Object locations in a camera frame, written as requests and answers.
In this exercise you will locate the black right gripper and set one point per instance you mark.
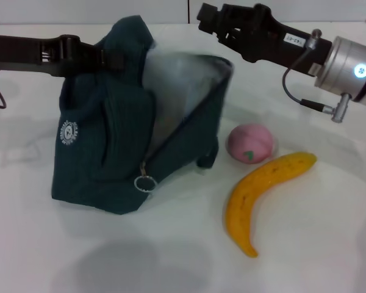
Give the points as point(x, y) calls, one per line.
point(274, 36)

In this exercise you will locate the dark teal insulated lunch bag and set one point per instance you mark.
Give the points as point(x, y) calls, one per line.
point(109, 137)

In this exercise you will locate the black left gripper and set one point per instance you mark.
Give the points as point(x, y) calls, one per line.
point(24, 52)

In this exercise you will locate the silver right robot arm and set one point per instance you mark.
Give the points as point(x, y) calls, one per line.
point(350, 70)

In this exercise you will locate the yellow toy banana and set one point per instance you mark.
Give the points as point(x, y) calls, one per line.
point(247, 198)

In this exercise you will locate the pink toy peach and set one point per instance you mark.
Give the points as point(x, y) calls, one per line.
point(250, 142)

